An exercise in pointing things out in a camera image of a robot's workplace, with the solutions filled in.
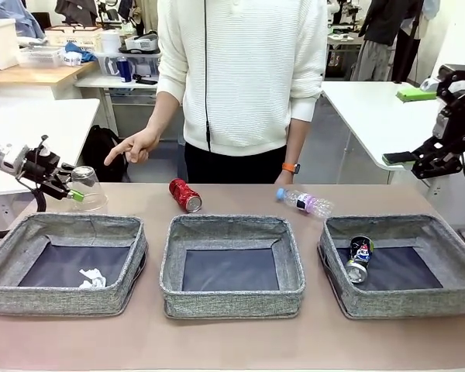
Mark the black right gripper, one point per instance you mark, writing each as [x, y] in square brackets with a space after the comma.
[461, 124]

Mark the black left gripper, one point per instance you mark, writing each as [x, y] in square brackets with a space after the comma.
[40, 166]

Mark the clear plastic cup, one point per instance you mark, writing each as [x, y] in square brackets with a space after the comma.
[89, 186]

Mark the crushed red drink can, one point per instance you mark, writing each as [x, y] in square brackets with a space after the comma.
[182, 191]

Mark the clear bottle with blue cap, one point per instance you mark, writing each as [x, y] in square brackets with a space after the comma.
[310, 203]

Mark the crushed black drink can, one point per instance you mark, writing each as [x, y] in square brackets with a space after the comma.
[359, 255]

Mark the person's right forearm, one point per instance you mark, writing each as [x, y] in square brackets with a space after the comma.
[166, 112]

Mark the person's left forearm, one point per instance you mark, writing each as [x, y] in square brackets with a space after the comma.
[298, 139]

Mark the person's right hand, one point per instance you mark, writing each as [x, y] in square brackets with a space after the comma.
[139, 145]

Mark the person's left hand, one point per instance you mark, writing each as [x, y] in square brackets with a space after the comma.
[286, 178]

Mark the black backpack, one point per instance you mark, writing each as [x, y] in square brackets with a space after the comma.
[104, 155]

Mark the background person black trousers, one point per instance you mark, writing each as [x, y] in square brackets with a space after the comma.
[407, 54]

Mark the white desk with shelf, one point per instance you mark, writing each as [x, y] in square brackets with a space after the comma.
[100, 82]

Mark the background person grey trousers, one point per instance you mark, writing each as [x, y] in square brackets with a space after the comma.
[376, 31]

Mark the wooden table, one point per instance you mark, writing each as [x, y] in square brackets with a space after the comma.
[23, 77]

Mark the grey fabric basket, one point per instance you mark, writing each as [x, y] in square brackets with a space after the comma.
[62, 298]
[232, 300]
[403, 302]

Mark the white labelled pack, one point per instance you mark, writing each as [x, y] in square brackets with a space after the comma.
[73, 59]

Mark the small clear mesh crate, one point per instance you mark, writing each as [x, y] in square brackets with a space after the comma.
[38, 58]

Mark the dark blue bottle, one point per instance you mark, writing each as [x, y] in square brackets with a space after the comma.
[125, 69]

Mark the black remote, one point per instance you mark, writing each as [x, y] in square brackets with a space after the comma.
[145, 80]

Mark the blue cloth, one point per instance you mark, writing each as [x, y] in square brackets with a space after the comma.
[83, 52]

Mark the orange wrist watch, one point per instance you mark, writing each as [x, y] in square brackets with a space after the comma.
[290, 167]

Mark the clear plastic storage box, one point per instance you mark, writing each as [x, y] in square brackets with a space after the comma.
[143, 64]

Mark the white plastic laundry basket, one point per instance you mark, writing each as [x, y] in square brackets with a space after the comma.
[77, 38]

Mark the white paper roll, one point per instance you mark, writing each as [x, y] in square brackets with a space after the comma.
[110, 42]

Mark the white storage box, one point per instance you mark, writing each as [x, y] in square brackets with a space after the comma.
[0, 42]

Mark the white black headset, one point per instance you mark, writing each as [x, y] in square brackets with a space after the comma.
[139, 42]

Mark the hanging blue shirt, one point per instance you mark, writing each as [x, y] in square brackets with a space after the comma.
[23, 19]

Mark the hanging dark jacket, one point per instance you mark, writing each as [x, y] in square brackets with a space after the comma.
[75, 11]

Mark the person in white sweater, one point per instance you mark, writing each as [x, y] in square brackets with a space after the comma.
[248, 77]

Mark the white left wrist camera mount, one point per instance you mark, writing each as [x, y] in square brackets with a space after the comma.
[15, 157]

